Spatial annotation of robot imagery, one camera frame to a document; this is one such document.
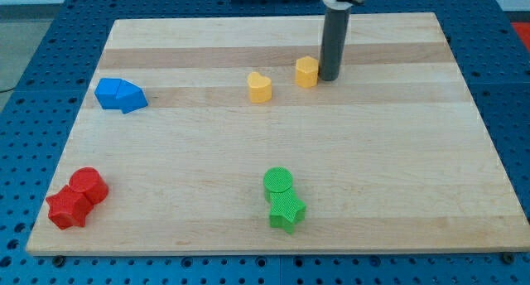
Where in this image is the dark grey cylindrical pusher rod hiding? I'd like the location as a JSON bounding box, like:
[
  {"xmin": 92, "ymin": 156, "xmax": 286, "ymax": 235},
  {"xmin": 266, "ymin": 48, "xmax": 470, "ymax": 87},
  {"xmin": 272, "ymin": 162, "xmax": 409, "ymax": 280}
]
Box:
[{"xmin": 319, "ymin": 7, "xmax": 351, "ymax": 81}]

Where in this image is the yellow hexagon block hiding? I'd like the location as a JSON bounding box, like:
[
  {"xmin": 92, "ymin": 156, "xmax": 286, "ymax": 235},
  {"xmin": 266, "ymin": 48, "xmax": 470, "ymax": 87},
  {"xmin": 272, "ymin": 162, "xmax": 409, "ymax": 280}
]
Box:
[{"xmin": 295, "ymin": 56, "xmax": 319, "ymax": 88}]

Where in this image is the yellow heart block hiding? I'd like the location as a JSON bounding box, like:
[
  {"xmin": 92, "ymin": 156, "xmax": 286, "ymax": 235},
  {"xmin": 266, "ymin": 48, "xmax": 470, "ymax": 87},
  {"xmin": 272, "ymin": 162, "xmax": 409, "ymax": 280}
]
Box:
[{"xmin": 247, "ymin": 72, "xmax": 272, "ymax": 104}]

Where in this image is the green cylinder block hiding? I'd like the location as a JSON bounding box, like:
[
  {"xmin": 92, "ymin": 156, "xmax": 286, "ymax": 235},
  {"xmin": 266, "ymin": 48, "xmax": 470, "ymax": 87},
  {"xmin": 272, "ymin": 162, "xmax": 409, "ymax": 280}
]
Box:
[{"xmin": 263, "ymin": 167, "xmax": 293, "ymax": 202}]

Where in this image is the wooden board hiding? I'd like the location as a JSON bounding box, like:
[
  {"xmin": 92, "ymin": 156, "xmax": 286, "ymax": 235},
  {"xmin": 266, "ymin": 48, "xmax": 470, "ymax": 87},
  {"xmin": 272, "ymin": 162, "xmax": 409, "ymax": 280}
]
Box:
[{"xmin": 26, "ymin": 12, "xmax": 529, "ymax": 256}]

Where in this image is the green star block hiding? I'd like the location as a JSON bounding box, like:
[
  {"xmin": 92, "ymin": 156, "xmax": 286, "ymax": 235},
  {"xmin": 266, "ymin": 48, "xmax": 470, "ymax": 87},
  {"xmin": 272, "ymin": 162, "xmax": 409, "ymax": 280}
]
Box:
[{"xmin": 269, "ymin": 188, "xmax": 306, "ymax": 234}]

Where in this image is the blue pentagon block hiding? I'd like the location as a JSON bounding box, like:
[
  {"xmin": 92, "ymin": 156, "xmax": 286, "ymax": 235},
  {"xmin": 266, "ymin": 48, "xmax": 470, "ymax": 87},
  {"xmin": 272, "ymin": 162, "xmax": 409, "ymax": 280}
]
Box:
[{"xmin": 115, "ymin": 80, "xmax": 148, "ymax": 114}]

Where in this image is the blue cube block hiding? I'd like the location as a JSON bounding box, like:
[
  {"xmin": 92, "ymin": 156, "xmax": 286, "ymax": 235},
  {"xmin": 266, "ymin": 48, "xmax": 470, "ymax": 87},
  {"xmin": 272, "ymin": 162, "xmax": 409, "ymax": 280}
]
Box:
[{"xmin": 94, "ymin": 78, "xmax": 121, "ymax": 109}]

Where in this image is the red cylinder block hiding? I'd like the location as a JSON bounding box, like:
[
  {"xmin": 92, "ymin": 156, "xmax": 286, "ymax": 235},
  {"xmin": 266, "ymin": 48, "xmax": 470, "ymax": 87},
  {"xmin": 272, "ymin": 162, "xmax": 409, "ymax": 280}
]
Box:
[{"xmin": 69, "ymin": 167, "xmax": 108, "ymax": 205}]

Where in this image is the red star block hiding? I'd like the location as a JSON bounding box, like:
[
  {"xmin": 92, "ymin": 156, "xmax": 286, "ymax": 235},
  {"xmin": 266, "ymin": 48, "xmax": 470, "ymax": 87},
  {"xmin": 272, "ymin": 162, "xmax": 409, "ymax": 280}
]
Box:
[{"xmin": 45, "ymin": 186, "xmax": 94, "ymax": 229}]

